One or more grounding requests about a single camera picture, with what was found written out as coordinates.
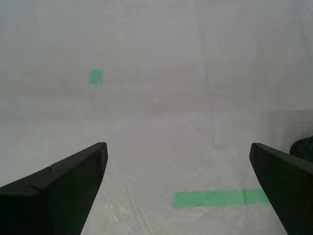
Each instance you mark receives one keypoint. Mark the black perforated plastic basket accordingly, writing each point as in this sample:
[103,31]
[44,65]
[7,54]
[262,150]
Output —
[304,149]

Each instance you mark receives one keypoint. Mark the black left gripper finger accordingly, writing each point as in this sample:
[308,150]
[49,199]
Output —
[61,200]
[291,191]

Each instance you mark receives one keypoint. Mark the small green tape mark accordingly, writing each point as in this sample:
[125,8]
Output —
[96,76]

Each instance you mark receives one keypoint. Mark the white table cover sheet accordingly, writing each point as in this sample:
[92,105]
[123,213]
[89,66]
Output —
[171,110]

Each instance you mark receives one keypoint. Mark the long green tape strip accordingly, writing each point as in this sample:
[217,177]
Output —
[215,198]

